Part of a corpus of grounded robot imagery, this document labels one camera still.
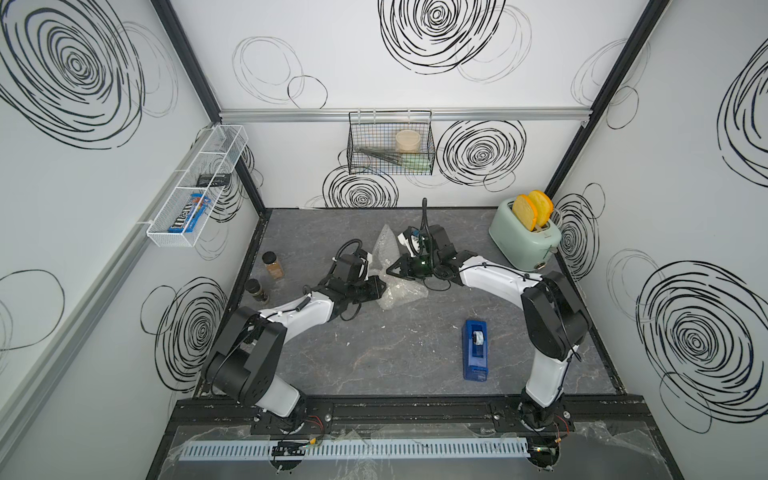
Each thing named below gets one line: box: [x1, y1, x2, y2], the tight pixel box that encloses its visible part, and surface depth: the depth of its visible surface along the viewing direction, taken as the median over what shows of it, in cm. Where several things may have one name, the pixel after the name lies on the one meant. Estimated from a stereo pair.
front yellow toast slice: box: [512, 194, 538, 232], surface depth 93 cm
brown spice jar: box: [262, 251, 285, 279], surface depth 97 cm
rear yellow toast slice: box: [528, 190, 555, 227], surface depth 95 cm
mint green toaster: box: [488, 198, 562, 272], surface depth 96 cm
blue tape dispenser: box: [462, 319, 489, 382], surface depth 81 cm
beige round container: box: [396, 130, 421, 153], surface depth 92 cm
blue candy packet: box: [168, 193, 212, 233], surface depth 72 cm
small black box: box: [196, 173, 231, 187], surface depth 80 cm
